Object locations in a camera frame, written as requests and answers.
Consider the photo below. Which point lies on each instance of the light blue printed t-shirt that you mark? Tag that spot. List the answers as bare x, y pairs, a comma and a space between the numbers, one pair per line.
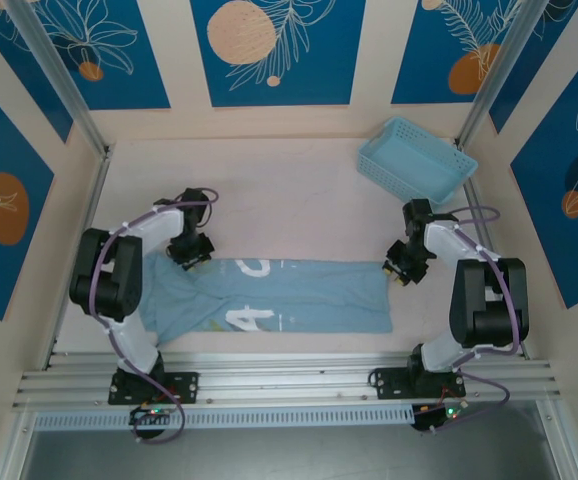
319, 295

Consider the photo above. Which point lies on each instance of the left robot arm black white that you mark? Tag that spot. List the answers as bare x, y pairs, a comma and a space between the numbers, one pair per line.
114, 280

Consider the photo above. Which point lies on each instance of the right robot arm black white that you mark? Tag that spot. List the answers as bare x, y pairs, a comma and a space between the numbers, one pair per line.
484, 300

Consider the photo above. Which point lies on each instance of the light blue plastic basket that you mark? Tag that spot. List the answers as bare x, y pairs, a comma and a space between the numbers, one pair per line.
409, 155

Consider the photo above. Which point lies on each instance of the small black circuit board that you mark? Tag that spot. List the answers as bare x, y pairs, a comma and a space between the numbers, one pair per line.
441, 414
151, 414

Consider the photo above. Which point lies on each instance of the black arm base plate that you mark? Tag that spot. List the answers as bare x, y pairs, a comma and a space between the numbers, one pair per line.
189, 385
389, 382

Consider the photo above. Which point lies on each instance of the aluminium rail beam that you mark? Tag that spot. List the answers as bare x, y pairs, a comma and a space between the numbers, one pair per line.
279, 380

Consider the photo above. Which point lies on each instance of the aluminium frame post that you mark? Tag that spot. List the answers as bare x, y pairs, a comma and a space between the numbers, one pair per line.
499, 65
64, 75

